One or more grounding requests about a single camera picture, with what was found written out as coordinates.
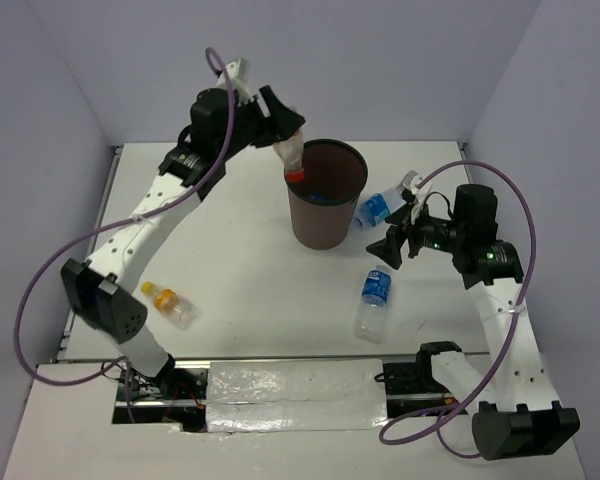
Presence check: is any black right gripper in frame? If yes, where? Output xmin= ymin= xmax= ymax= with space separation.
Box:
xmin=366 ymin=197 xmax=466 ymax=269

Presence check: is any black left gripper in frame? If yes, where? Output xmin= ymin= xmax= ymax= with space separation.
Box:
xmin=218 ymin=83 xmax=305 ymax=159

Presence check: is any clear bottle red cap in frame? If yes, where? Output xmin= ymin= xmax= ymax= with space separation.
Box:
xmin=273 ymin=130 xmax=305 ymax=183

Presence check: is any blue label bottle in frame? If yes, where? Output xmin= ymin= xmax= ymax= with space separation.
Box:
xmin=308 ymin=193 xmax=330 ymax=203
xmin=354 ymin=265 xmax=392 ymax=344

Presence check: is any clear bottle orange label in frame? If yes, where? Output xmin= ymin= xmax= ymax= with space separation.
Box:
xmin=140 ymin=281 xmax=197 ymax=330

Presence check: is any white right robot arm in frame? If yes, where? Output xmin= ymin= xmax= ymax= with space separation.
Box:
xmin=366 ymin=171 xmax=580 ymax=461

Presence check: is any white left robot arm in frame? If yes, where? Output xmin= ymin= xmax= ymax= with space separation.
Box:
xmin=61 ymin=86 xmax=305 ymax=399

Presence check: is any blue cap bottle behind bin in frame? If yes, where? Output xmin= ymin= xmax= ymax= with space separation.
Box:
xmin=353 ymin=186 xmax=404 ymax=230

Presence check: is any brown bin black rim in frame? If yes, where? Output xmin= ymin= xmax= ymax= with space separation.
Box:
xmin=284 ymin=139 xmax=368 ymax=250

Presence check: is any silver foil sheet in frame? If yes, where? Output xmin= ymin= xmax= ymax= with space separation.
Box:
xmin=205 ymin=359 xmax=387 ymax=433

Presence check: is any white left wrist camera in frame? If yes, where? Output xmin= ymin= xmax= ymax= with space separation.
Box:
xmin=215 ymin=57 xmax=253 ymax=104

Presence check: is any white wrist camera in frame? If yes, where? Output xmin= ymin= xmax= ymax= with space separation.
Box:
xmin=399 ymin=170 xmax=431 ymax=225
xmin=215 ymin=57 xmax=253 ymax=104

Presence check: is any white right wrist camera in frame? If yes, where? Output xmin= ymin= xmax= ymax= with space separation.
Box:
xmin=399 ymin=170 xmax=431 ymax=225

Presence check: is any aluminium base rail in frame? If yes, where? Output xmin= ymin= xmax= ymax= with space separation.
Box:
xmin=112 ymin=357 xmax=456 ymax=434

